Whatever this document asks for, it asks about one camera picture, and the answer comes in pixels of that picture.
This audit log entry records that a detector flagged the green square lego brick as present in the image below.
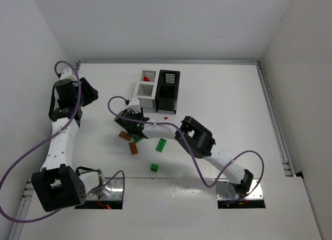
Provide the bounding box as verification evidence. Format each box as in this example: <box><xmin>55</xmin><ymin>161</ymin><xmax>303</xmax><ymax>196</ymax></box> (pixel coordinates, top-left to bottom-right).
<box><xmin>133</xmin><ymin>137</ymin><xmax>143</xmax><ymax>143</ymax></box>

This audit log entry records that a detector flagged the brown lego plate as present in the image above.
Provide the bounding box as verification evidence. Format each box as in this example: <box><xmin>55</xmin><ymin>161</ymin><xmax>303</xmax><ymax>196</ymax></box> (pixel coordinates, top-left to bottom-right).
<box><xmin>129</xmin><ymin>141</ymin><xmax>139</xmax><ymax>155</ymax></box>
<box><xmin>118</xmin><ymin>131</ymin><xmax>132</xmax><ymax>141</ymax></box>

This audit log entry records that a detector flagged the green lego plate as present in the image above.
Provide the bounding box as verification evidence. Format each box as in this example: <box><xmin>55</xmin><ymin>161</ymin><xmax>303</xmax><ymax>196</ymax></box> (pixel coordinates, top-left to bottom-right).
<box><xmin>156</xmin><ymin>138</ymin><xmax>167</xmax><ymax>153</ymax></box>

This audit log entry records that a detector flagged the small green lego brick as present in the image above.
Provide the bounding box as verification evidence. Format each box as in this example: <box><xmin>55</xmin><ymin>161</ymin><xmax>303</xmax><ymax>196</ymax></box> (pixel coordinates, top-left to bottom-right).
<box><xmin>150</xmin><ymin>164</ymin><xmax>159</xmax><ymax>172</ymax></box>

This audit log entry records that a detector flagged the red rectangular lego brick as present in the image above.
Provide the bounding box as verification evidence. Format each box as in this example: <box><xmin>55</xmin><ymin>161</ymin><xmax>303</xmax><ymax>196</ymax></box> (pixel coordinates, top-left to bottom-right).
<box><xmin>143</xmin><ymin>76</ymin><xmax>150</xmax><ymax>82</ymax></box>

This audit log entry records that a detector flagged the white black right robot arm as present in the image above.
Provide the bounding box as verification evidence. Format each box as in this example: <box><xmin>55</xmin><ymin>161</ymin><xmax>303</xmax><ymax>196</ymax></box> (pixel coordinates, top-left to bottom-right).
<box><xmin>114</xmin><ymin>109</ymin><xmax>253</xmax><ymax>197</ymax></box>

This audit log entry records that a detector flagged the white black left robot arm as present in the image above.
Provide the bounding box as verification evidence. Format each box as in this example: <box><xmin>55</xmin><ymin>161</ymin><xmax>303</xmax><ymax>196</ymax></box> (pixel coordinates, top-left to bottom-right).
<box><xmin>32</xmin><ymin>77</ymin><xmax>102</xmax><ymax>212</ymax></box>

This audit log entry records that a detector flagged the white slatted container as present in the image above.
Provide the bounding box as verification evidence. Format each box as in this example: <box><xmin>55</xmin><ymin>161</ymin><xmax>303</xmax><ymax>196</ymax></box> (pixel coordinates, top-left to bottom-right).
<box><xmin>133</xmin><ymin>70</ymin><xmax>158</xmax><ymax>112</ymax></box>

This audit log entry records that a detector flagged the black slatted container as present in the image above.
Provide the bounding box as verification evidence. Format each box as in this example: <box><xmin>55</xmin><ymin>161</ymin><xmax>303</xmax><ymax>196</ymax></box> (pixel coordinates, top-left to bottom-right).
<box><xmin>155</xmin><ymin>70</ymin><xmax>180</xmax><ymax>114</ymax></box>

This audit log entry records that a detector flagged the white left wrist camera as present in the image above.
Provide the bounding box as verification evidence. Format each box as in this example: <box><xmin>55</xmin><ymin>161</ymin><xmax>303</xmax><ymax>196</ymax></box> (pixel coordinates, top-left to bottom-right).
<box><xmin>60</xmin><ymin>69</ymin><xmax>77</xmax><ymax>82</ymax></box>

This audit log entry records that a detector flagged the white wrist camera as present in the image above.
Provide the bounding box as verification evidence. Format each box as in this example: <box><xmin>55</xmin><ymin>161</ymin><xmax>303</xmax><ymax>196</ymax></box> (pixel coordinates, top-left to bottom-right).
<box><xmin>60</xmin><ymin>69</ymin><xmax>77</xmax><ymax>82</ymax></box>
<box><xmin>128</xmin><ymin>97</ymin><xmax>141</xmax><ymax>113</ymax></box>

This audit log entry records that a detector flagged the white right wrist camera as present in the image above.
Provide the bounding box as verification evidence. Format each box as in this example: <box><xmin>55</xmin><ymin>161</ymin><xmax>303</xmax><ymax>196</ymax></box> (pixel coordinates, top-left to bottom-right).
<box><xmin>128</xmin><ymin>97</ymin><xmax>141</xmax><ymax>113</ymax></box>

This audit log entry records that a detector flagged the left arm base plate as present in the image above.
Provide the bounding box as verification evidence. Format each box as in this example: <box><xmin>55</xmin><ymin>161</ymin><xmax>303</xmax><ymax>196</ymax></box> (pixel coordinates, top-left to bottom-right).
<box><xmin>86</xmin><ymin>178</ymin><xmax>123</xmax><ymax>202</ymax></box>

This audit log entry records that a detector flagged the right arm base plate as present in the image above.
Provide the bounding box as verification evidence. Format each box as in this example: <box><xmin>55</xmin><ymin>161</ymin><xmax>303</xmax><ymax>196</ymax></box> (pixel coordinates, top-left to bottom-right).
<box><xmin>215</xmin><ymin>179</ymin><xmax>264</xmax><ymax>202</ymax></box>

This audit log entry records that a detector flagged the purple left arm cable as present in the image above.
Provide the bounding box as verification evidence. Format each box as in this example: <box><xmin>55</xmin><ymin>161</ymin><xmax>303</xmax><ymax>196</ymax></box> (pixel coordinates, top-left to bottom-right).
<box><xmin>0</xmin><ymin>60</ymin><xmax>125</xmax><ymax>223</ymax></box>

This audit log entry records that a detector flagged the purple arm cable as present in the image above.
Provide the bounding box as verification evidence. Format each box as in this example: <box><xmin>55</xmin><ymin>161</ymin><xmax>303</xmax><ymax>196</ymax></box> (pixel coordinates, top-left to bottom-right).
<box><xmin>0</xmin><ymin>60</ymin><xmax>125</xmax><ymax>223</ymax></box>
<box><xmin>107</xmin><ymin>96</ymin><xmax>265</xmax><ymax>202</ymax></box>

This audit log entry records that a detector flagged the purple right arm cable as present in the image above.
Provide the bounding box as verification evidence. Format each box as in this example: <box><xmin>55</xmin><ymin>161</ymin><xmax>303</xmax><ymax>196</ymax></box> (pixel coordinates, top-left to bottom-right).
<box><xmin>107</xmin><ymin>96</ymin><xmax>265</xmax><ymax>202</ymax></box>

